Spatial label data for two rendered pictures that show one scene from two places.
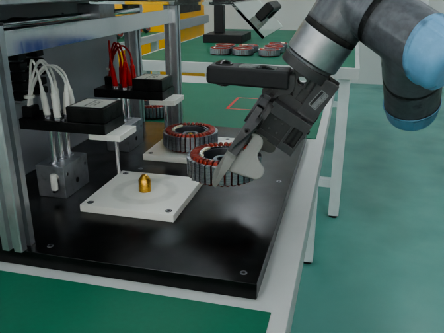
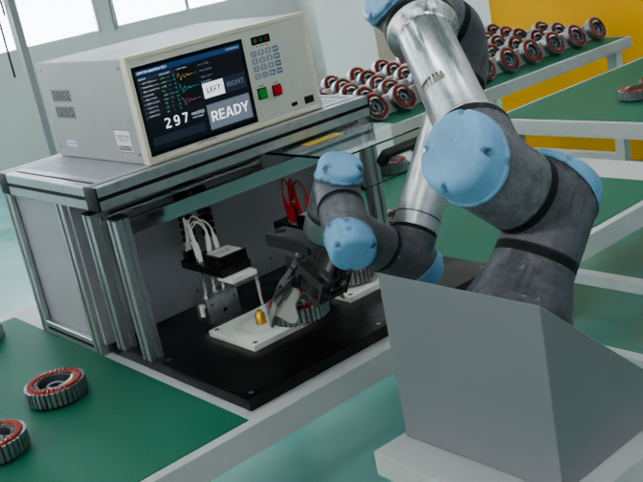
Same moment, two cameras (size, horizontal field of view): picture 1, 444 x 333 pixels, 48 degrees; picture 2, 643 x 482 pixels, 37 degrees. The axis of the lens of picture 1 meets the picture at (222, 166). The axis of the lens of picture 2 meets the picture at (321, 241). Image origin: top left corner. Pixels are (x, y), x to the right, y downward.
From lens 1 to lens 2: 1.26 m
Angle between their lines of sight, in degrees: 36
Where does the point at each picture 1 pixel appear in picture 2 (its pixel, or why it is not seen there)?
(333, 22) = (312, 211)
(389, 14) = (321, 215)
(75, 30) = (205, 198)
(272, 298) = (261, 412)
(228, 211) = (301, 346)
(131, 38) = not seen: hidden behind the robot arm
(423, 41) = (326, 239)
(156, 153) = not seen: hidden behind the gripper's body
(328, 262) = not seen: outside the picture
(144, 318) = (182, 410)
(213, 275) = (232, 391)
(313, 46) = (307, 228)
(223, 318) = (220, 418)
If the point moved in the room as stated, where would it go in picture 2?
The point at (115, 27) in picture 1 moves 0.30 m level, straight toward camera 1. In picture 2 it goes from (259, 180) to (184, 230)
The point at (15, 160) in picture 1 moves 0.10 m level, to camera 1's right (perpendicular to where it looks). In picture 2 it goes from (144, 299) to (182, 303)
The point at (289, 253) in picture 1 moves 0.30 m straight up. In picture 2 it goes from (313, 385) to (278, 219)
